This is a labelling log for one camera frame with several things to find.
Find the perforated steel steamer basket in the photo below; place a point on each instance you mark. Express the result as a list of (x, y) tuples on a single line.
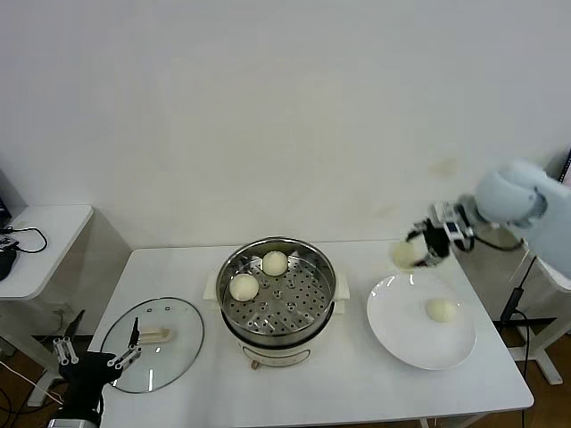
[(308, 312)]

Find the small black white device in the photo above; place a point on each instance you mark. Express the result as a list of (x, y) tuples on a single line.
[(9, 244)]

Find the cream electric cooking pot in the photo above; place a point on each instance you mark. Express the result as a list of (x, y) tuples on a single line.
[(285, 354)]

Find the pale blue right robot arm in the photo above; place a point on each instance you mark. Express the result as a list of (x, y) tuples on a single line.
[(553, 223)]

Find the open laptop lit screen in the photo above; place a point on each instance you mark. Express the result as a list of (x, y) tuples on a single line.
[(566, 167)]

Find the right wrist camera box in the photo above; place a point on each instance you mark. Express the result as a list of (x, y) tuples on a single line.
[(455, 229)]

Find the round glass pot lid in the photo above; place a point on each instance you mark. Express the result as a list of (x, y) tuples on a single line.
[(178, 321)]

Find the black rounded device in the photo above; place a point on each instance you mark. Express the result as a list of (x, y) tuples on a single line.
[(5, 265)]

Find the white steamed baozi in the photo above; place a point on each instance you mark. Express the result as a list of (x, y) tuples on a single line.
[(244, 286), (405, 256), (441, 310), (274, 263)]

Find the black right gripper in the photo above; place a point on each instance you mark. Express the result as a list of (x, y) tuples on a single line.
[(437, 243)]

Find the large white plate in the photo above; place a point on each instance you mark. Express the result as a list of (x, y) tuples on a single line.
[(401, 339)]

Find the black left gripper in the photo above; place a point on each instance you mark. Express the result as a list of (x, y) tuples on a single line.
[(89, 370)]

